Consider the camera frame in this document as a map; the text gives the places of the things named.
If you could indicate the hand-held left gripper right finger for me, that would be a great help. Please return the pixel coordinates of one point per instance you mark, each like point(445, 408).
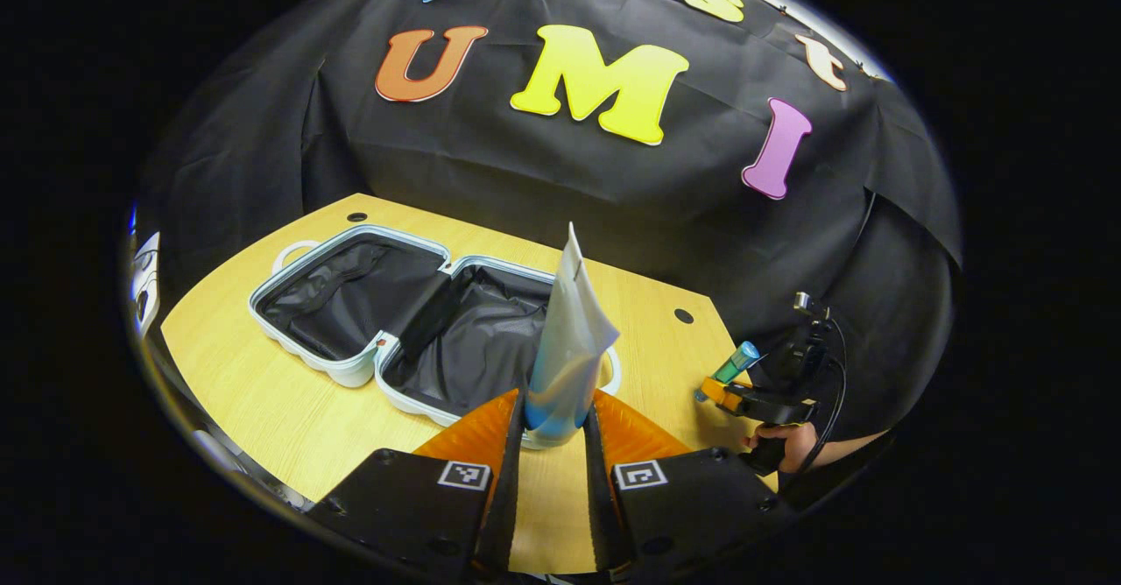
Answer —
point(597, 506)

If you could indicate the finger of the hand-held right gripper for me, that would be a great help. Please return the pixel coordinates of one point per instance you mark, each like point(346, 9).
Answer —
point(771, 410)

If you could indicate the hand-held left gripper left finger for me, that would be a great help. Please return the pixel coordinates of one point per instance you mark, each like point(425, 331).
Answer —
point(510, 497)

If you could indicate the teal bottle with blue cap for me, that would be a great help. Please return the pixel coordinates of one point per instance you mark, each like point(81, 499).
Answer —
point(740, 359)

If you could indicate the white and blue squeeze tube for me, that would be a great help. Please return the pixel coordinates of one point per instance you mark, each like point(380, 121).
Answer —
point(569, 340)

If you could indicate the light blue suitcase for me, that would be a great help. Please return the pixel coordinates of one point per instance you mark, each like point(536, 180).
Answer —
point(350, 305)

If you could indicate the black backdrop cloth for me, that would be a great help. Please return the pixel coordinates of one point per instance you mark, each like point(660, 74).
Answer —
point(613, 200)

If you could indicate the white panel with dark shapes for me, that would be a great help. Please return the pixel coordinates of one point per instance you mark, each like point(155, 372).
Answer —
point(147, 278)

